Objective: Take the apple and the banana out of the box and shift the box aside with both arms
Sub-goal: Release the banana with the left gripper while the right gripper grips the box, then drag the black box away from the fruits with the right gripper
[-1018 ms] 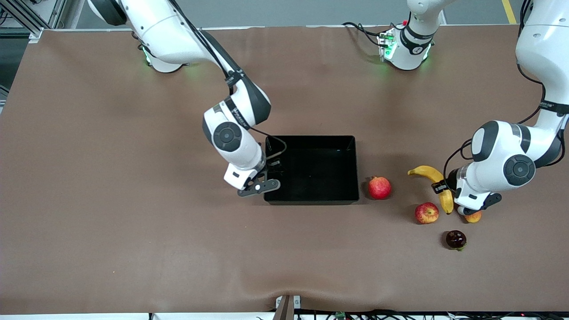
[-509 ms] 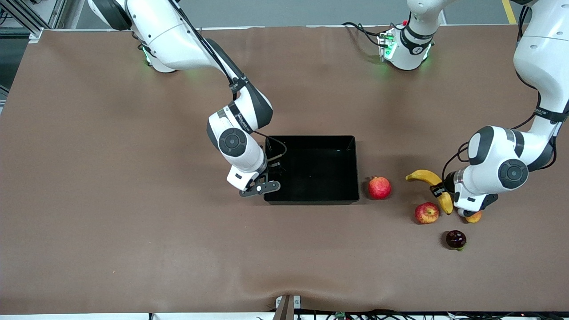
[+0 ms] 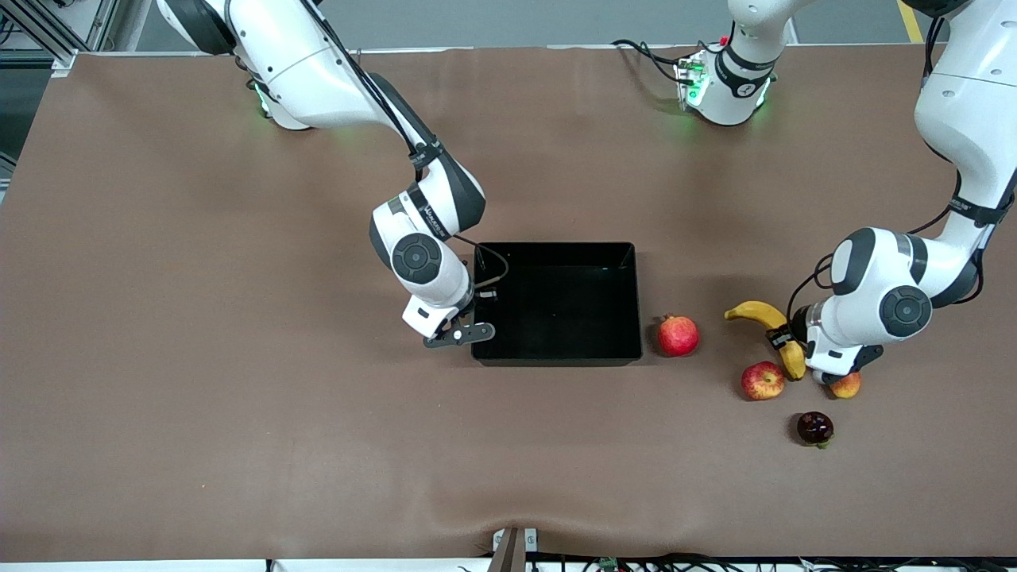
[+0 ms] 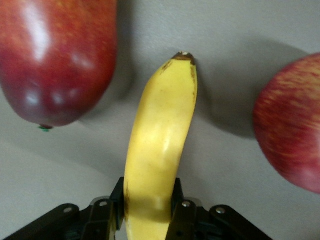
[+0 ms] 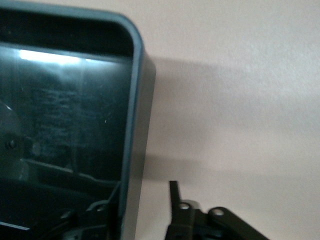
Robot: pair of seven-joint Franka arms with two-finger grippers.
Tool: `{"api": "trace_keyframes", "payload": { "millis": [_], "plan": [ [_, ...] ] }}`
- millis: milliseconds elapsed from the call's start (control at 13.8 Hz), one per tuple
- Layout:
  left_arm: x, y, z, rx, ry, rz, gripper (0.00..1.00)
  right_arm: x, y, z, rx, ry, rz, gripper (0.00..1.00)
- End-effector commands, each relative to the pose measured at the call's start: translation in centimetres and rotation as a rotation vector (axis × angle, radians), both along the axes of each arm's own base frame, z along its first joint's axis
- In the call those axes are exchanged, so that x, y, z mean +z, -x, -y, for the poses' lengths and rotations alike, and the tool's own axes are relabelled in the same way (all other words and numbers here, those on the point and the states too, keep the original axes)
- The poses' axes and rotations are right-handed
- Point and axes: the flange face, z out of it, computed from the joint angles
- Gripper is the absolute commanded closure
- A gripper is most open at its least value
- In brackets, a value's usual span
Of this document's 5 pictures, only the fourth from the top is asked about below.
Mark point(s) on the red yellow mango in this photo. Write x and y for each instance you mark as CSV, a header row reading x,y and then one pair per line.
x,y
55,62

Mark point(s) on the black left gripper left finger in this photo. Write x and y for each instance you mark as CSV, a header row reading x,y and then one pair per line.
x,y
100,220

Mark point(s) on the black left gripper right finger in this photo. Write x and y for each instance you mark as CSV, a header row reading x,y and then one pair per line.
x,y
185,222

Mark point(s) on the yellow banana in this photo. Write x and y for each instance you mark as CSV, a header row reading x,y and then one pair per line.
x,y
160,140

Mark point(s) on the red yellow apple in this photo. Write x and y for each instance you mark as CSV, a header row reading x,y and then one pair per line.
x,y
290,125

